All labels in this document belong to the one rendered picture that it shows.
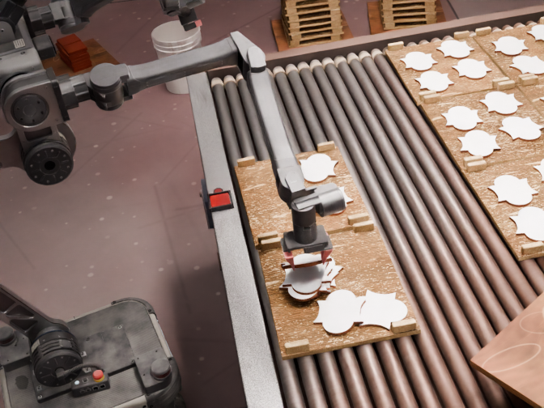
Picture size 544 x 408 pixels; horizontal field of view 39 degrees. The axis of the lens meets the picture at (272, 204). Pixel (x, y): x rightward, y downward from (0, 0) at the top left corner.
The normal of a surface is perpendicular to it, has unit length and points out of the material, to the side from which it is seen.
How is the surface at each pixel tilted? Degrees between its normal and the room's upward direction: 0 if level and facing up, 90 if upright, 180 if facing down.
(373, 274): 0
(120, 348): 0
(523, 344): 0
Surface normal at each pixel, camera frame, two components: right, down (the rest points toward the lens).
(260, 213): -0.11, -0.78
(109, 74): 0.06, -0.51
